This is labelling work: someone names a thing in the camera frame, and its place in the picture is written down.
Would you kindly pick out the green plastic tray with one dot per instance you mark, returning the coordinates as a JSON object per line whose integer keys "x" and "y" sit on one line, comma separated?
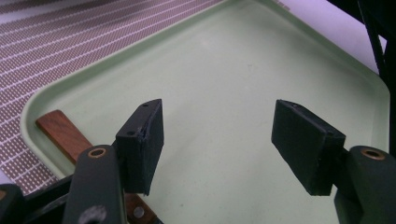
{"x": 218, "y": 93}

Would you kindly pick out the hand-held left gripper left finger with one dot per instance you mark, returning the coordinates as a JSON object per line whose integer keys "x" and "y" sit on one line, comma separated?
{"x": 140, "y": 149}

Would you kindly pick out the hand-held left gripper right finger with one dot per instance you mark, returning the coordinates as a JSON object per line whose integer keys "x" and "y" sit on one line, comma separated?
{"x": 306, "y": 146}

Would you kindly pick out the striped brown placemat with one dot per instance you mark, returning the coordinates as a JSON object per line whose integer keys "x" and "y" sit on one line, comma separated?
{"x": 62, "y": 46}

